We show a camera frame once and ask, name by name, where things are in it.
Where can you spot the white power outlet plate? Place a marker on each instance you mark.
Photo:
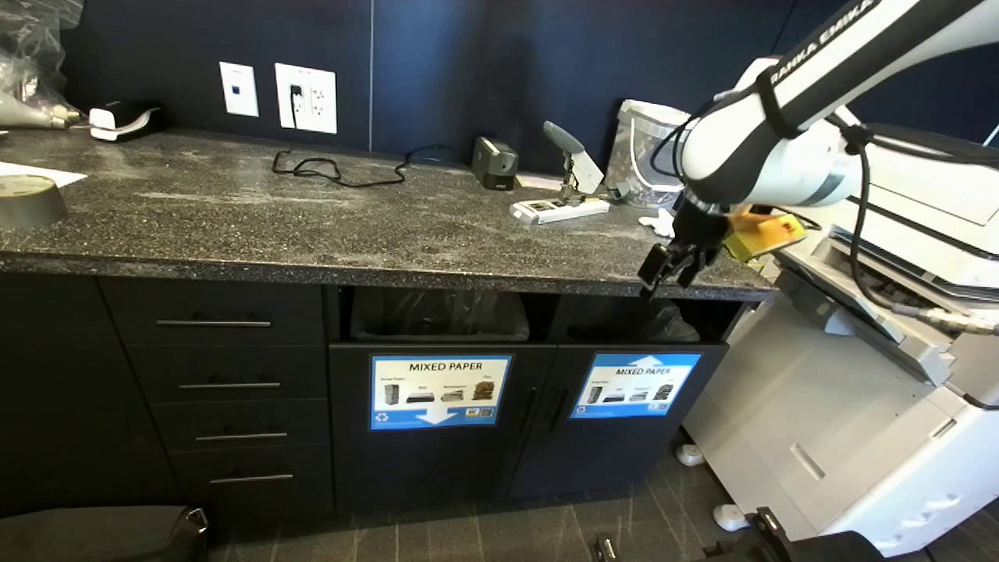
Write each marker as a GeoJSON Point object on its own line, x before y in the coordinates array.
{"type": "Point", "coordinates": [308, 97]}

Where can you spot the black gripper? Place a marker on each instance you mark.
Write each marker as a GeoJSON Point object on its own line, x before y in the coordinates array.
{"type": "Point", "coordinates": [697, 234]}

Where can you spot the black drawer cabinet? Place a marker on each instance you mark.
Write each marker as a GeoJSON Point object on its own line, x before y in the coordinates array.
{"type": "Point", "coordinates": [235, 380]}

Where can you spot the clear plastic bucket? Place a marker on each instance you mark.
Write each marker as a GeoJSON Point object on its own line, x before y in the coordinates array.
{"type": "Point", "coordinates": [641, 152]}

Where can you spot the black bin liner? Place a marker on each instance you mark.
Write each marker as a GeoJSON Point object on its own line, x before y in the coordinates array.
{"type": "Point", "coordinates": [395, 313]}
{"type": "Point", "coordinates": [621, 324]}

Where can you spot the white paper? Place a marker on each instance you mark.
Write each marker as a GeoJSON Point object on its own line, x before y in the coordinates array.
{"type": "Point", "coordinates": [659, 222]}

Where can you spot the white blank wall plate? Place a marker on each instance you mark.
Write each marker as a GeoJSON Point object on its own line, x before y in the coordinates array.
{"type": "Point", "coordinates": [238, 89]}

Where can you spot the right black bin liner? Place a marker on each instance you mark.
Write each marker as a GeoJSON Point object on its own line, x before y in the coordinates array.
{"type": "Point", "coordinates": [621, 324]}

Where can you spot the left mixed paper sign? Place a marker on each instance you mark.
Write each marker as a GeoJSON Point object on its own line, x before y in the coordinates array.
{"type": "Point", "coordinates": [434, 392]}

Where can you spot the white tape dispenser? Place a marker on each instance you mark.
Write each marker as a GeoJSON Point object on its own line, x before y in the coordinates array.
{"type": "Point", "coordinates": [118, 121]}

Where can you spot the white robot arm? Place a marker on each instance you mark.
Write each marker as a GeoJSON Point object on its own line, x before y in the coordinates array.
{"type": "Point", "coordinates": [774, 140]}

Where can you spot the mixed paper sign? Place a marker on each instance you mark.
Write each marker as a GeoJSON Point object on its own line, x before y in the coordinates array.
{"type": "Point", "coordinates": [434, 392]}
{"type": "Point", "coordinates": [630, 384]}

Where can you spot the left black bin liner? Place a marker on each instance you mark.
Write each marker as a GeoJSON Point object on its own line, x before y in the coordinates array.
{"type": "Point", "coordinates": [395, 313]}

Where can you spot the large white office printer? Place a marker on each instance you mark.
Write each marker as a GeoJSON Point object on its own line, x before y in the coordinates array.
{"type": "Point", "coordinates": [865, 394]}

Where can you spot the amber wrist camera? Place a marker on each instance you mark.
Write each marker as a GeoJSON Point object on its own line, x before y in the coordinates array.
{"type": "Point", "coordinates": [759, 234]}

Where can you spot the crumpled clear plastic bag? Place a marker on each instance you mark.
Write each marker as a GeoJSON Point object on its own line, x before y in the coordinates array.
{"type": "Point", "coordinates": [32, 85]}

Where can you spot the grey tape roll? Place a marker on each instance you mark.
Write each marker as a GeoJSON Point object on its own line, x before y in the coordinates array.
{"type": "Point", "coordinates": [29, 201]}

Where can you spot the right mixed paper sign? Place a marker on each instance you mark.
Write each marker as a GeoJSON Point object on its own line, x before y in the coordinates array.
{"type": "Point", "coordinates": [630, 384]}

